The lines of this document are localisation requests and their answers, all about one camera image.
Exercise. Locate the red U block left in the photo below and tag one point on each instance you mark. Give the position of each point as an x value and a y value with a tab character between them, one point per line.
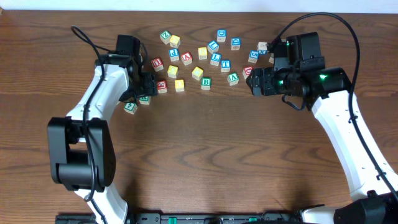
157	64

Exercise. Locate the yellow O block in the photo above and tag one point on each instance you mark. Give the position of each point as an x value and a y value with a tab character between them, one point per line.
179	85
172	71

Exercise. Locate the red E block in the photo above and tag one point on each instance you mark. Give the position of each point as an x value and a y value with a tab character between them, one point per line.
162	87

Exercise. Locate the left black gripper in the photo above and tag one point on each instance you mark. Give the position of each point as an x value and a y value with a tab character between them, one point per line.
148	86

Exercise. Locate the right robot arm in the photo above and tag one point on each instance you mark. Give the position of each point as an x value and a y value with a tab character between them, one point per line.
326	94

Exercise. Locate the green 4 block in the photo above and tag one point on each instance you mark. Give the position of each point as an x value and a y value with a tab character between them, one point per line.
130	108

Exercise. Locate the blue 5 block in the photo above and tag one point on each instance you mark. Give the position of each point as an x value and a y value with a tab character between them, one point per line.
253	56

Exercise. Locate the red A block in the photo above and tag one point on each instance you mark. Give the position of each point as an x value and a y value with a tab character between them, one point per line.
187	58

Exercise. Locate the blue D block right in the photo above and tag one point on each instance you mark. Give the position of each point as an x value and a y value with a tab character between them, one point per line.
235	43

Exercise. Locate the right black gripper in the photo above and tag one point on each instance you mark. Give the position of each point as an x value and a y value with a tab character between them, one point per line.
260	73

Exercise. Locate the green V block right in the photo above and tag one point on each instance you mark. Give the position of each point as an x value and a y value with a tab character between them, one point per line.
233	79

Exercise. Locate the green B block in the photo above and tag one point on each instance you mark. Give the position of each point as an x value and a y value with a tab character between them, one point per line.
205	83

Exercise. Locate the blue D block top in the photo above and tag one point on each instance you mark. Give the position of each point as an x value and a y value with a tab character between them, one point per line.
221	35

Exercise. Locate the blue L block upper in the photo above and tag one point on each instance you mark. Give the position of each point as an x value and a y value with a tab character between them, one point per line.
213	47

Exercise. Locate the blue P block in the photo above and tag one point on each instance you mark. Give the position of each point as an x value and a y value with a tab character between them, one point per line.
174	55

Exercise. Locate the blue T block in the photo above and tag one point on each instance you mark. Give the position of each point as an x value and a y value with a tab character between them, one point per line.
225	66

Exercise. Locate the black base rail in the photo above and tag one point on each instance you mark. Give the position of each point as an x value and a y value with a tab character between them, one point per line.
158	218

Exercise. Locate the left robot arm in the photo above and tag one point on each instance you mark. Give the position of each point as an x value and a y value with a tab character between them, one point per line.
82	156

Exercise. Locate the green R block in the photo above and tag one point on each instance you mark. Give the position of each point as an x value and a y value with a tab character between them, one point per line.
145	100

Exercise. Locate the blue d block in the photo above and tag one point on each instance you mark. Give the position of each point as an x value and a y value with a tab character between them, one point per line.
235	43
221	35

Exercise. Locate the blue l block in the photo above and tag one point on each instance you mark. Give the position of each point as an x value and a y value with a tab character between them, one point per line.
213	47
215	59

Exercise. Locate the yellow block centre top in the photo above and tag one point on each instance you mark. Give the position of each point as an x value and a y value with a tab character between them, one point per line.
202	53

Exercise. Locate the red u block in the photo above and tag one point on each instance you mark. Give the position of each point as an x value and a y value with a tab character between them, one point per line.
247	71
157	64

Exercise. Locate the blue X block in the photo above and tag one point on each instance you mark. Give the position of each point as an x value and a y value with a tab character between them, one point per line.
262	48

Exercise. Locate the red U block right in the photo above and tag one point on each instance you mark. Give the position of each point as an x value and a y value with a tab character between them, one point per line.
247	71

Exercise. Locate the blue L block lower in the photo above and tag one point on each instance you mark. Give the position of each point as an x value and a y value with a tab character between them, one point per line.
215	59

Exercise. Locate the green J block right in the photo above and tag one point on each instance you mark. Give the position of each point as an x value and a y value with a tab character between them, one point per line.
271	58

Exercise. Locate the green Z block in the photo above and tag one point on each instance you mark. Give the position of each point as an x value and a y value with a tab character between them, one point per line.
165	37

